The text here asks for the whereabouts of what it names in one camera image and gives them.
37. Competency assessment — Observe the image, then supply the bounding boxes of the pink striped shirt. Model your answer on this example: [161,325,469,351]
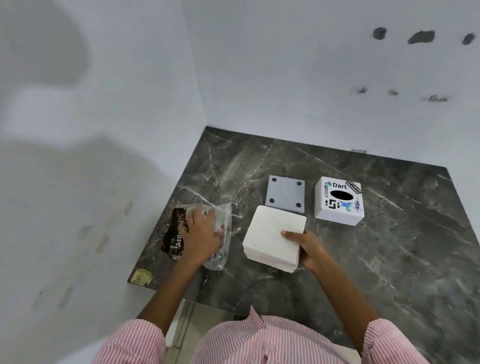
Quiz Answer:
[92,305,432,364]

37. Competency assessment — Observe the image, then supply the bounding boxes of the person's left hand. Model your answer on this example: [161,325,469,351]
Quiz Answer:
[179,207,226,266]

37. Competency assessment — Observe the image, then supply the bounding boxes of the person's right hand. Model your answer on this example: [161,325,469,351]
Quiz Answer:
[281,229,332,273]

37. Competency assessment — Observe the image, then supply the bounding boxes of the person's left forearm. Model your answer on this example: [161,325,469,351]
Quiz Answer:
[136,257,212,336]

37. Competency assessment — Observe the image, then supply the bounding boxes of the person's right forearm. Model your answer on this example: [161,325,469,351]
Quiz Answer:
[310,255,380,349]

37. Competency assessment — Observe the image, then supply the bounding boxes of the clear and black plastic wrapper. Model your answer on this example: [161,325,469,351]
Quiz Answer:
[160,202,234,271]

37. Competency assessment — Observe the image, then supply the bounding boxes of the grey square box base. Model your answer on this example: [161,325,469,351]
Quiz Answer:
[265,175,305,214]

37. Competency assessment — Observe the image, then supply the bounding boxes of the white tissue box with stickers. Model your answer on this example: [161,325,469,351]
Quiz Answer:
[314,176,365,227]

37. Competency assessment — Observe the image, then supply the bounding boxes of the stack of white paper napkins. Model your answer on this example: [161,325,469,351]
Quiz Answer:
[242,205,307,271]

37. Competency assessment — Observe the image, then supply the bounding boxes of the worn sticker on table corner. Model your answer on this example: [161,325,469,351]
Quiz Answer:
[131,268,153,286]

